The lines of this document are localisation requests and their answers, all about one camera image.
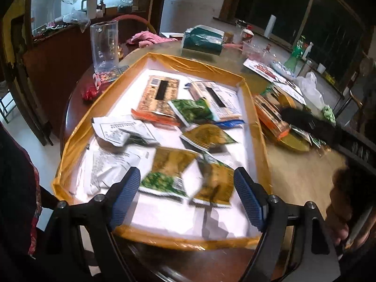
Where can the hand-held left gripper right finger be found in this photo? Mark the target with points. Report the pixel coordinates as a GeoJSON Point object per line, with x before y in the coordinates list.
{"type": "Point", "coordinates": [249, 202]}

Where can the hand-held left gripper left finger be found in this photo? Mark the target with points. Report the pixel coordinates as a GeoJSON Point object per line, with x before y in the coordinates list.
{"type": "Point", "coordinates": [126, 195]}

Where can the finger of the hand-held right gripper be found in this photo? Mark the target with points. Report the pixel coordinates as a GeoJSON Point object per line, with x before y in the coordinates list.
{"type": "Point", "coordinates": [311, 124]}

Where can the white snack packet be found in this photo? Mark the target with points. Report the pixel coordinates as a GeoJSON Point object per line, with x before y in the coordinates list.
{"type": "Point", "coordinates": [123, 130]}
{"type": "Point", "coordinates": [108, 167]}

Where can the yellow green snack packet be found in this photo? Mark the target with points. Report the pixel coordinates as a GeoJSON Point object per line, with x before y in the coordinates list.
{"type": "Point", "coordinates": [167, 167]}
{"type": "Point", "coordinates": [216, 182]}

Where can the orange cracker packet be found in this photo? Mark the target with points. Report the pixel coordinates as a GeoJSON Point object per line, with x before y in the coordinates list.
{"type": "Point", "coordinates": [157, 100]}
{"type": "Point", "coordinates": [270, 117]}

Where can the gold-edged white tray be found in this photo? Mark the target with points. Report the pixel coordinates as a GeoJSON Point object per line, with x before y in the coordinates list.
{"type": "Point", "coordinates": [176, 220]}

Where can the olive green snack packet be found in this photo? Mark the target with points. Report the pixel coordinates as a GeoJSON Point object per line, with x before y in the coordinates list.
{"type": "Point", "coordinates": [208, 136]}

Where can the person's right hand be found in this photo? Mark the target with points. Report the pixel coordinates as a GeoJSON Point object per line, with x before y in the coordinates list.
{"type": "Point", "coordinates": [337, 223]}

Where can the green cloth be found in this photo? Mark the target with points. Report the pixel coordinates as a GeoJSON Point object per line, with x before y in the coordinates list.
{"type": "Point", "coordinates": [329, 114]}

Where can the white plastic bag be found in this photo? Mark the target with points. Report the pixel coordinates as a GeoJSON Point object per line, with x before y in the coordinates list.
{"type": "Point", "coordinates": [310, 89]}

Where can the white cup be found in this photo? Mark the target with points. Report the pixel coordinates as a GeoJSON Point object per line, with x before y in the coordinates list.
{"type": "Point", "coordinates": [321, 68]}

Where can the printed flyer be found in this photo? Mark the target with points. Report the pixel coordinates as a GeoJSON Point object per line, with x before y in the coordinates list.
{"type": "Point", "coordinates": [270, 76]}

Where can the green plastic bottle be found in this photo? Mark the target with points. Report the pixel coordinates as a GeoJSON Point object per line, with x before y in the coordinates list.
{"type": "Point", "coordinates": [295, 54]}

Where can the white spray bottle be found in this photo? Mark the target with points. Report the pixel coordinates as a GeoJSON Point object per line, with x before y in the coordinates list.
{"type": "Point", "coordinates": [307, 50]}

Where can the clear plastic container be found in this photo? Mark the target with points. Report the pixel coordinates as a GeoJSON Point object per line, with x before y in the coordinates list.
{"type": "Point", "coordinates": [253, 50]}

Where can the white paper roll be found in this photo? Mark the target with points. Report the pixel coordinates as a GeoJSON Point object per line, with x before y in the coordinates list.
{"type": "Point", "coordinates": [270, 26]}

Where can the red crumpled wrapper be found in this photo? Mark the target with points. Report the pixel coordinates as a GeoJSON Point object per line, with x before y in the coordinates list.
{"type": "Point", "coordinates": [91, 89]}

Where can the person's body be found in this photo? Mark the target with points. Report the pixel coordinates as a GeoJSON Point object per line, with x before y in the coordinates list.
{"type": "Point", "coordinates": [14, 188]}

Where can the colourful printed card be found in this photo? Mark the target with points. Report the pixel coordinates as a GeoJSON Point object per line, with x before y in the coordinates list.
{"type": "Point", "coordinates": [116, 75]}

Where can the green tissue pack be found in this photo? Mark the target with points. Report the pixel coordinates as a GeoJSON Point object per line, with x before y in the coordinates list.
{"type": "Point", "coordinates": [202, 41]}

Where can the clear plastic cup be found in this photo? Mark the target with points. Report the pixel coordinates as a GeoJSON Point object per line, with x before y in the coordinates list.
{"type": "Point", "coordinates": [104, 47]}

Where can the pink cloth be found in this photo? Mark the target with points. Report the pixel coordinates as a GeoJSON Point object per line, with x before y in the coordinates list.
{"type": "Point", "coordinates": [149, 38]}

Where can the red hoop chair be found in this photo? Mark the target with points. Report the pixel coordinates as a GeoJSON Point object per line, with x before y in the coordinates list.
{"type": "Point", "coordinates": [138, 19]}

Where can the clear plastic bag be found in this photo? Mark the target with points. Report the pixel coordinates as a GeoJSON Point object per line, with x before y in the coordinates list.
{"type": "Point", "coordinates": [75, 17]}

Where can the white jug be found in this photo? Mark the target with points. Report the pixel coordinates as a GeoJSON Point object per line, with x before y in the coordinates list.
{"type": "Point", "coordinates": [91, 4]}

